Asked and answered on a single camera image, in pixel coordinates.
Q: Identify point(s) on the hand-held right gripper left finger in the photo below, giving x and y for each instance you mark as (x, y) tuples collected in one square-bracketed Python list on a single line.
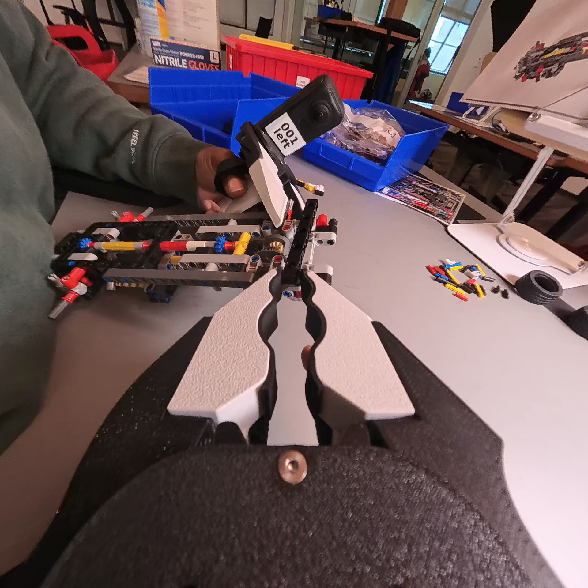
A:
[(225, 363)]

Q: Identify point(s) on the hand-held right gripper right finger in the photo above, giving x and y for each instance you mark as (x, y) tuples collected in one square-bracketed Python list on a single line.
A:
[(358, 367)]

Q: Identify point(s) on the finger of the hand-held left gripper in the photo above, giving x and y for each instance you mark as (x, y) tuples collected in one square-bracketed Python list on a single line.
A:
[(271, 188), (296, 200)]

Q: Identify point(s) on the black lego liftarm beam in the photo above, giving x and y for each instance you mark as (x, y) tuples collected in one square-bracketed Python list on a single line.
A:
[(301, 239)]

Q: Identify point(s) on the lego car chassis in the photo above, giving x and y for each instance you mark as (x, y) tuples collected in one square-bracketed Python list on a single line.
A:
[(138, 275)]

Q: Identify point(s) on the instruction booklet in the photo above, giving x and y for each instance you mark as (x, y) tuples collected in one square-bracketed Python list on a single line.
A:
[(505, 78)]

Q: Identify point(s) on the person's left forearm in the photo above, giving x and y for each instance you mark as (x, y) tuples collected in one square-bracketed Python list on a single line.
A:
[(128, 142)]

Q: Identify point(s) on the yellow grey lego connector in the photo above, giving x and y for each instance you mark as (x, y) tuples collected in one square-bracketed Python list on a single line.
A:
[(311, 187)]

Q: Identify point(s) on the plastic bag of lego parts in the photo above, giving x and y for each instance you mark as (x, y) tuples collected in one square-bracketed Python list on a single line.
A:
[(363, 133)]

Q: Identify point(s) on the pile of loose lego pieces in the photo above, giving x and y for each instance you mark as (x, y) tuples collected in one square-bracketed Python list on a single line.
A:
[(452, 280)]

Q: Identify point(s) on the black rubber lego tire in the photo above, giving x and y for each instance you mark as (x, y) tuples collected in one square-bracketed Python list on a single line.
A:
[(579, 324), (538, 287)]

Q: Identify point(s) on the person's right hand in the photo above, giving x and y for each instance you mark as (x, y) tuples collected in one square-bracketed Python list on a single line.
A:
[(307, 357)]

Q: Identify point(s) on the person's left hand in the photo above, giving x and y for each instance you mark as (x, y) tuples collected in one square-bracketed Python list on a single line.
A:
[(206, 174)]

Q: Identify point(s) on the red storage bin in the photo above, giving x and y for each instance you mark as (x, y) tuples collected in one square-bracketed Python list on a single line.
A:
[(285, 64)]

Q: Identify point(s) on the blue storage bin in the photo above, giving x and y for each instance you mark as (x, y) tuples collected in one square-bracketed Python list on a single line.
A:
[(459, 102), (197, 82), (206, 124), (413, 156)]

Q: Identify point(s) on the black desk with wooden top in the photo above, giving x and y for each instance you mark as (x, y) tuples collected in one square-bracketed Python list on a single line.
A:
[(363, 25)]

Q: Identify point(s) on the colourful sticker sheet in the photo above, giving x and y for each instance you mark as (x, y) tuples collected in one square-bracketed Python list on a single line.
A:
[(422, 195)]

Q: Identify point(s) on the blue glove box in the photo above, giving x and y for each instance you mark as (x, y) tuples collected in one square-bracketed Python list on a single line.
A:
[(183, 57)]

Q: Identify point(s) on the wooden edged desk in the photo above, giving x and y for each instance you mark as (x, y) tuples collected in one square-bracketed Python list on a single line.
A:
[(505, 138)]

